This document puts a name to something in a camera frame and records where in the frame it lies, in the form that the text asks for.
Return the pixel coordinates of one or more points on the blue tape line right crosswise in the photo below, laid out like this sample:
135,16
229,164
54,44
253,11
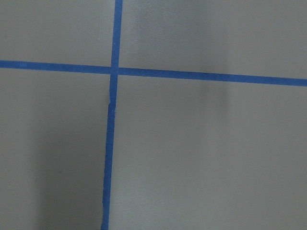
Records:
8,64

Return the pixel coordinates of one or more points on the blue tape line right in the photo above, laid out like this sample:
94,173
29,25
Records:
113,85

